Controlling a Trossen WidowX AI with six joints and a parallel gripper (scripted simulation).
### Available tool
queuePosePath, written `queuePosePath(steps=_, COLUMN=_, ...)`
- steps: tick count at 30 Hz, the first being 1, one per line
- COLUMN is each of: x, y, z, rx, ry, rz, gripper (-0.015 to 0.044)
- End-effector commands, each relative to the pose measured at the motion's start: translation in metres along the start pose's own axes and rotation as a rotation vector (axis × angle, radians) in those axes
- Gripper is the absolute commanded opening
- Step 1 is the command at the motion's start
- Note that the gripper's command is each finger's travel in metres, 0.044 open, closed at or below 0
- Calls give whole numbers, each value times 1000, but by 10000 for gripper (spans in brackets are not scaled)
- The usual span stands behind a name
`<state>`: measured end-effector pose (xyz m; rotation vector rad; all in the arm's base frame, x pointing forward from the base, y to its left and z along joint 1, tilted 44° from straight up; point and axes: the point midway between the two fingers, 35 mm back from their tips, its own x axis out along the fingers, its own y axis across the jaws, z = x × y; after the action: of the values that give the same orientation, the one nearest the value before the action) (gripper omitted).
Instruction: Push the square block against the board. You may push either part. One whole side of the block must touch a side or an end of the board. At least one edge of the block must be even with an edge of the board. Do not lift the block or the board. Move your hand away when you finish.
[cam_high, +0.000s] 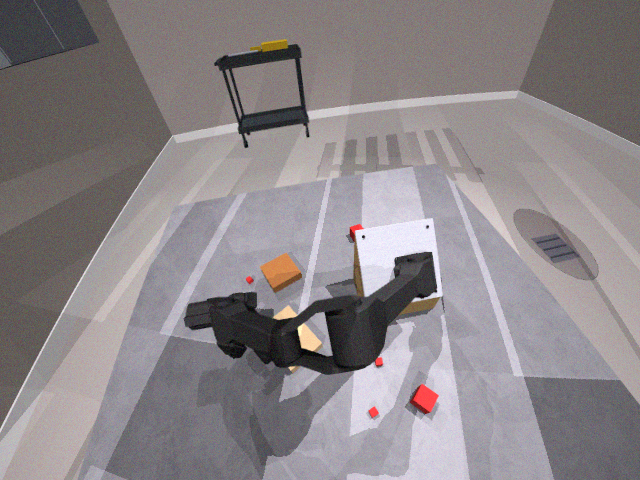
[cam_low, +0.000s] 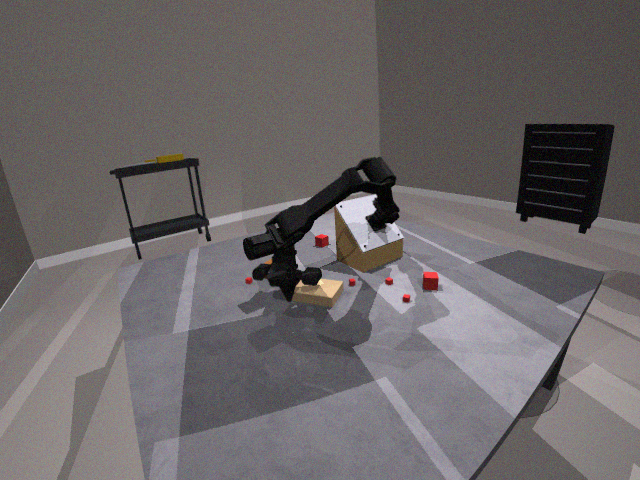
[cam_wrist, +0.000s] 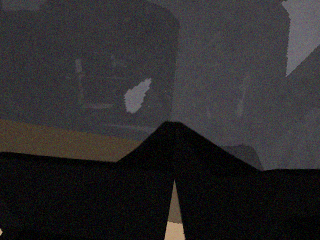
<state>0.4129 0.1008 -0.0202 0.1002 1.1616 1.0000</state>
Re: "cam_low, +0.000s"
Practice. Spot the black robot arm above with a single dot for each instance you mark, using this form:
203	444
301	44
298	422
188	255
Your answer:
295	221

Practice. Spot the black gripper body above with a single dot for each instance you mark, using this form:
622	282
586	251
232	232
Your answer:
311	276

